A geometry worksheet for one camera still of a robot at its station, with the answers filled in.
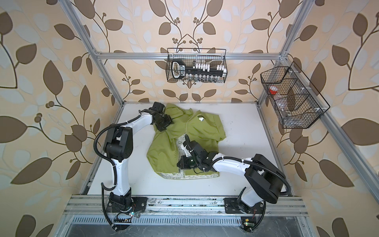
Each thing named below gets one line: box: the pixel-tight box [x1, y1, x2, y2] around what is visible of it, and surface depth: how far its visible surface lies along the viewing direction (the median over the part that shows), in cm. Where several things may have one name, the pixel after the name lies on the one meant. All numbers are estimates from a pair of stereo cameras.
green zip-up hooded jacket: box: [146, 103, 227, 180], surface depth 98 cm
